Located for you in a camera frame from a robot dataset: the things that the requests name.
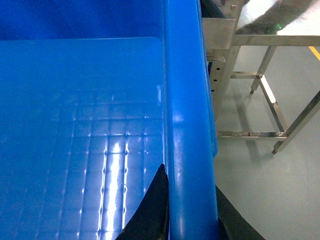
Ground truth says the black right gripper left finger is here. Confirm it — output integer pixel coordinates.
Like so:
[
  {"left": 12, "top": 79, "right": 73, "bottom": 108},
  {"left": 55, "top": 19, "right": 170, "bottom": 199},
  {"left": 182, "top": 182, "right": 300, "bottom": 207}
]
[{"left": 117, "top": 163, "right": 170, "bottom": 240}]

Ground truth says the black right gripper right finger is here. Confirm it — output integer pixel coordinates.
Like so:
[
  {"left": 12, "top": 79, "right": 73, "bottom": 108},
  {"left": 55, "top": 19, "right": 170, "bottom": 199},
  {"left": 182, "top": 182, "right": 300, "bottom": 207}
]
[{"left": 215, "top": 186, "right": 265, "bottom": 240}]

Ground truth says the large blue plastic crate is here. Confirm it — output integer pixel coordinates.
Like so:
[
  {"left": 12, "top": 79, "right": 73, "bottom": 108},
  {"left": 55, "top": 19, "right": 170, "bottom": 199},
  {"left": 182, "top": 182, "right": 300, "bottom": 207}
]
[{"left": 0, "top": 0, "right": 219, "bottom": 240}]

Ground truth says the stainless steel table frame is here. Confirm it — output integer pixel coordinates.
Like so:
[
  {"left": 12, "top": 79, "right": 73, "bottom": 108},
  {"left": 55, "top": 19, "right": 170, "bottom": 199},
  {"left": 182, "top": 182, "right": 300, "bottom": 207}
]
[{"left": 201, "top": 0, "right": 320, "bottom": 153}]

